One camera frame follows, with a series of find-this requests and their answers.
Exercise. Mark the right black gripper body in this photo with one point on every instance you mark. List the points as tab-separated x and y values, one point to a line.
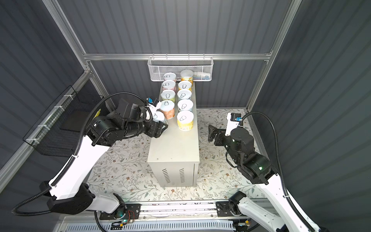
221	139

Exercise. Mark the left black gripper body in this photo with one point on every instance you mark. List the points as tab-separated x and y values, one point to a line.
151	128

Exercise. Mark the yellow label can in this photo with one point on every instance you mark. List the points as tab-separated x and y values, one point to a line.
168	95

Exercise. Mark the pink label can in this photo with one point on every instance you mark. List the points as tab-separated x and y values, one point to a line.
169	85
170	76

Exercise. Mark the teal label can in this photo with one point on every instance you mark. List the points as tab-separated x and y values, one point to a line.
184	94

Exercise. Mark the pink label can front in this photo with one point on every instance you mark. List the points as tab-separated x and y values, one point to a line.
170	76

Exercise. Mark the orange label can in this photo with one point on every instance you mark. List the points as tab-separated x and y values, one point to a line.
187	75

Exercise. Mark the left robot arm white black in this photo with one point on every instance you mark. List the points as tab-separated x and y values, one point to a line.
67	191

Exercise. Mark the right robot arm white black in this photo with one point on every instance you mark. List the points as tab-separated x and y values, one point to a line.
260	172

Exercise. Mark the white metal cabinet counter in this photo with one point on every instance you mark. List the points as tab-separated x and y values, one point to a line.
174	157

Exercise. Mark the yellow marker pen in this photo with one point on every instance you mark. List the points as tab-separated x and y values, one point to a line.
97	113

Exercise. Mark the tubes in white basket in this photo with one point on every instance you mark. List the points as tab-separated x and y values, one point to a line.
201	76

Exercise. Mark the floral patterned mat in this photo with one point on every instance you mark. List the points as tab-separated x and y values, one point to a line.
123	169

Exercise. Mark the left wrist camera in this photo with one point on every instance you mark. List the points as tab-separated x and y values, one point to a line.
153	104

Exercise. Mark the white wire mesh basket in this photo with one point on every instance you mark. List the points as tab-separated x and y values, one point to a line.
158	66

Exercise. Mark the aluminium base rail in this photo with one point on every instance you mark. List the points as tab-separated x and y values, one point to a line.
183	216

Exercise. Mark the black wire wall basket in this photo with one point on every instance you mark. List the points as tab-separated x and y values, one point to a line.
56	132

